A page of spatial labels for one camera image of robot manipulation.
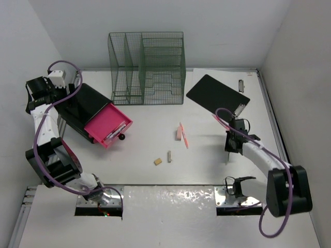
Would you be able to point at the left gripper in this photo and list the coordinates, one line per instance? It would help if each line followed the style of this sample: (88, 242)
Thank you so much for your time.
(52, 88)

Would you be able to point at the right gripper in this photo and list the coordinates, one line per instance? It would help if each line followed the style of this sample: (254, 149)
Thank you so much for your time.
(227, 147)

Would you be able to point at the pink highlighter pen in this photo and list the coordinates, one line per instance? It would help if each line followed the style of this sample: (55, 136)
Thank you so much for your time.
(184, 135)

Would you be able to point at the black pink drawer unit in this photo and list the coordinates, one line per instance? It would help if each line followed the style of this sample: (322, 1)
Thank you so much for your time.
(93, 116)

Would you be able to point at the pink eraser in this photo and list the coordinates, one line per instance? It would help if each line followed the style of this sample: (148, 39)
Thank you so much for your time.
(178, 136)

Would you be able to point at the grey small eraser block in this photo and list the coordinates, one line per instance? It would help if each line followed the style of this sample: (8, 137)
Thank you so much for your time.
(169, 156)

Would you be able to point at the yellow eraser cube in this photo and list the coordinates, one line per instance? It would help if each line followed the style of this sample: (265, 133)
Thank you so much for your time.
(158, 161)

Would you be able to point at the white red marker pen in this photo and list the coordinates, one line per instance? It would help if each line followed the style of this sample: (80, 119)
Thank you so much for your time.
(122, 124)

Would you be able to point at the purple white pen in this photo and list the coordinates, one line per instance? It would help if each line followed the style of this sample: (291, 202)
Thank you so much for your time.
(113, 134)

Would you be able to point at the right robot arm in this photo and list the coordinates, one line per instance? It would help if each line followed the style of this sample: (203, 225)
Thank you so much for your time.
(285, 185)

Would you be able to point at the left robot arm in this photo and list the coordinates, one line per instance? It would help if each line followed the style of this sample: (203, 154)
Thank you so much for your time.
(51, 158)

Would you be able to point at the black clipboard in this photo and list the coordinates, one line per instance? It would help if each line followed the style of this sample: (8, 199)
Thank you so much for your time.
(218, 98)

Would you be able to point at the small metal binder clip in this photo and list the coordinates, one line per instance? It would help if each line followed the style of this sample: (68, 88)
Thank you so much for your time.
(241, 86)

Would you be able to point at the white paper sheet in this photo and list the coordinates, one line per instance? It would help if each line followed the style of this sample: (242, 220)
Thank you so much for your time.
(229, 78)

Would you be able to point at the white front cover board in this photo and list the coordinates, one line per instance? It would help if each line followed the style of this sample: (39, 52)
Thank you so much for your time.
(154, 217)

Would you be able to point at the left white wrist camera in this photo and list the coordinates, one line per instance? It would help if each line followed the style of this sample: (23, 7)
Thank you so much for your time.
(57, 78)

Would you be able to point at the aluminium table edge rail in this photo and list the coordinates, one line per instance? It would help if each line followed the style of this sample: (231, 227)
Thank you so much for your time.
(76, 79)

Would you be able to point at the green wire mesh organizer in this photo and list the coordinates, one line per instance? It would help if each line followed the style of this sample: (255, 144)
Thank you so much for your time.
(147, 68)

